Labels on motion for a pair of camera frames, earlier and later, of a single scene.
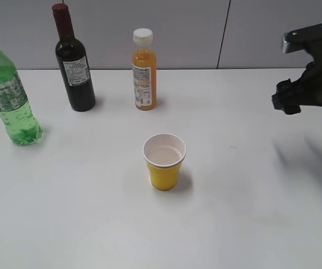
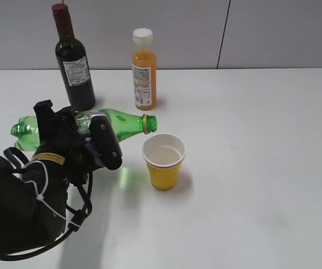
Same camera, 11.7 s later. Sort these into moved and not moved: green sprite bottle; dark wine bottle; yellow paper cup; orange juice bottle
Moved: green sprite bottle
Not moved: dark wine bottle; orange juice bottle; yellow paper cup
